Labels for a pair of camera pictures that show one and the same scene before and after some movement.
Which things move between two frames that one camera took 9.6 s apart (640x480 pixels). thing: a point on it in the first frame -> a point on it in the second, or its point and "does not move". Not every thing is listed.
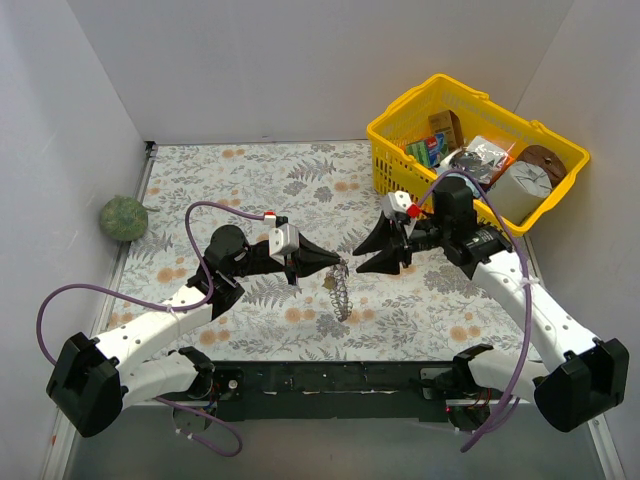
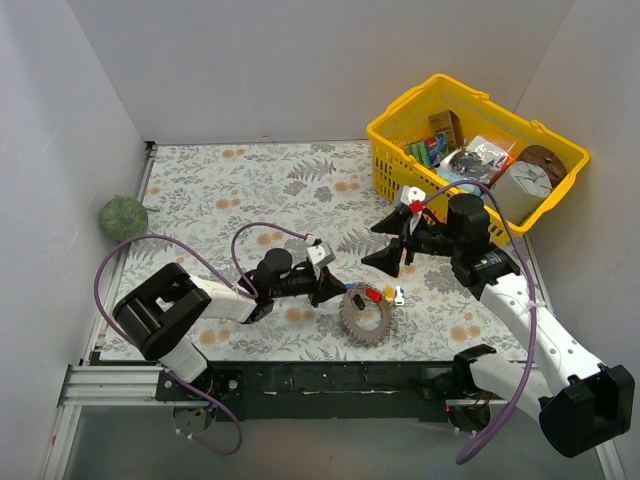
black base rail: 335,391 does not move
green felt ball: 123,218 does not move
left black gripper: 292,263 -> 316,286
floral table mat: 327,192 does not move
